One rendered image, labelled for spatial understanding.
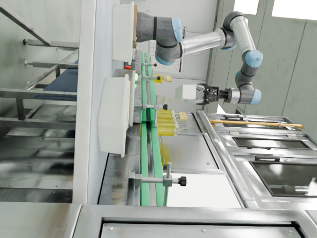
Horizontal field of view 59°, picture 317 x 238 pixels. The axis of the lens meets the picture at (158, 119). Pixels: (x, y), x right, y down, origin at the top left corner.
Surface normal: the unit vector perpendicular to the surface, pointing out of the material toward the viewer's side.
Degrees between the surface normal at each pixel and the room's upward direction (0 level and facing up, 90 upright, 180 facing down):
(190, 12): 90
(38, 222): 90
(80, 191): 90
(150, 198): 90
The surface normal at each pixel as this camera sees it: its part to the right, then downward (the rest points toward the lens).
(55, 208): 0.07, -0.92
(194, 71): 0.06, 0.37
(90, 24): 0.08, 0.03
